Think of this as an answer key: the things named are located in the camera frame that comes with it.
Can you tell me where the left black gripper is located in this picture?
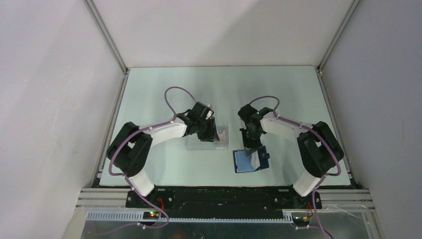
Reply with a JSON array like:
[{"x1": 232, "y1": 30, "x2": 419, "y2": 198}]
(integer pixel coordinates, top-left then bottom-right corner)
[{"x1": 196, "y1": 116, "x2": 219, "y2": 142}]

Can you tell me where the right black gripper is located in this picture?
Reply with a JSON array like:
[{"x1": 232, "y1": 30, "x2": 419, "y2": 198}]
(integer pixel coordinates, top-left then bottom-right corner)
[{"x1": 240, "y1": 126, "x2": 263, "y2": 157}]

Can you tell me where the blue leather card holder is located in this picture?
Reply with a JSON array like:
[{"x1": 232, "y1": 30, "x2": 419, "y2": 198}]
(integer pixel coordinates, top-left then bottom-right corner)
[{"x1": 233, "y1": 146, "x2": 270, "y2": 173}]

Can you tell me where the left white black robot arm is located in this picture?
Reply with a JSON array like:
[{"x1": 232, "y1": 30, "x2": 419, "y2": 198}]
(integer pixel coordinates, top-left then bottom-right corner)
[{"x1": 106, "y1": 102, "x2": 219, "y2": 208}]

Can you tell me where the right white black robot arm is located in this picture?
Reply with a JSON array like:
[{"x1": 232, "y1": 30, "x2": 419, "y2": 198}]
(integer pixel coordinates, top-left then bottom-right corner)
[{"x1": 238, "y1": 104, "x2": 344, "y2": 208}]

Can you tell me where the credit card in box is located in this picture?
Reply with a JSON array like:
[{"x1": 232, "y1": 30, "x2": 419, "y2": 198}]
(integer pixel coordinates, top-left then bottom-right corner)
[{"x1": 217, "y1": 128, "x2": 228, "y2": 145}]

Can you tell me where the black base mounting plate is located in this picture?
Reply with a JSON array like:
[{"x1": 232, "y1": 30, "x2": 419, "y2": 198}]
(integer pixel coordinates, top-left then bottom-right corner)
[{"x1": 146, "y1": 186, "x2": 322, "y2": 219}]

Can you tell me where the right controller board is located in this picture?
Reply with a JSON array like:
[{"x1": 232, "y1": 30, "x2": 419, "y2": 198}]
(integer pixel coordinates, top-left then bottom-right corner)
[{"x1": 293, "y1": 216, "x2": 312, "y2": 229}]

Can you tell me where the controller board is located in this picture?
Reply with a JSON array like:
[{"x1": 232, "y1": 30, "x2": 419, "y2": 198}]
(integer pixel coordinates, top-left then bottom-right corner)
[
  {"x1": 142, "y1": 211, "x2": 161, "y2": 220},
  {"x1": 293, "y1": 216, "x2": 312, "y2": 229}
]

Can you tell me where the left controller board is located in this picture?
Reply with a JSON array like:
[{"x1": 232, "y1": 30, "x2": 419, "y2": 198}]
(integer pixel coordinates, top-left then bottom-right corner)
[{"x1": 142, "y1": 211, "x2": 161, "y2": 220}]

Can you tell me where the grey slotted cable duct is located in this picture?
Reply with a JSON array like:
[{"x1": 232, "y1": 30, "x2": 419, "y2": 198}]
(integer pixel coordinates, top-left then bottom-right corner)
[{"x1": 86, "y1": 211, "x2": 294, "y2": 224}]

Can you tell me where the left aluminium frame post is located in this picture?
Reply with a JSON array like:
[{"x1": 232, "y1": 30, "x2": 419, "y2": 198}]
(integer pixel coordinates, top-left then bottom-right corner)
[{"x1": 83, "y1": 0, "x2": 128, "y2": 74}]

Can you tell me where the aluminium frame post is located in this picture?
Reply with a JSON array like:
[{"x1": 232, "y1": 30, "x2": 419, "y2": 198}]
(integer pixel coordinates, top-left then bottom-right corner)
[
  {"x1": 317, "y1": 0, "x2": 361, "y2": 72},
  {"x1": 83, "y1": 0, "x2": 128, "y2": 74}
]

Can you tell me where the right aluminium frame post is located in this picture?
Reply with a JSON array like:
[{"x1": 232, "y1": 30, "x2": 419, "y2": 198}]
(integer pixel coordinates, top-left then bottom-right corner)
[{"x1": 317, "y1": 0, "x2": 361, "y2": 72}]

